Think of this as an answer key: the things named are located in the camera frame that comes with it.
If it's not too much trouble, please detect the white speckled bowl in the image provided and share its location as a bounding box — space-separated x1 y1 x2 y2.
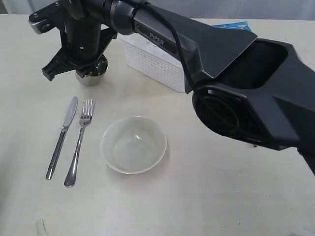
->
100 116 167 175

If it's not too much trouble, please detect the silver metal table knife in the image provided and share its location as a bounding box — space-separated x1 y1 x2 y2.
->
45 96 78 180

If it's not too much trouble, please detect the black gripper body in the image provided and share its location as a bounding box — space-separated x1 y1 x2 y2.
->
59 14 117 70

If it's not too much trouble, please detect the white perforated plastic basket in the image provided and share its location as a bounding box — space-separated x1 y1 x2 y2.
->
119 34 185 93

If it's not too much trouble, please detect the blue chips snack bag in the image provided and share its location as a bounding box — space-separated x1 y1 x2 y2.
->
213 21 251 31

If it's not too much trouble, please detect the silver metal fork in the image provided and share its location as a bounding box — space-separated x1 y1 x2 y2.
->
64 99 95 187

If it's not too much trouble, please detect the silver foil packet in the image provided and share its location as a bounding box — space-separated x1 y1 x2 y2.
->
76 55 108 87

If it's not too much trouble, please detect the grey backdrop curtain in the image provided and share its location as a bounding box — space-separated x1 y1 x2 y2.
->
0 0 315 20

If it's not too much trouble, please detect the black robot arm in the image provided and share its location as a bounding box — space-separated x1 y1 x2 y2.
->
29 0 315 170

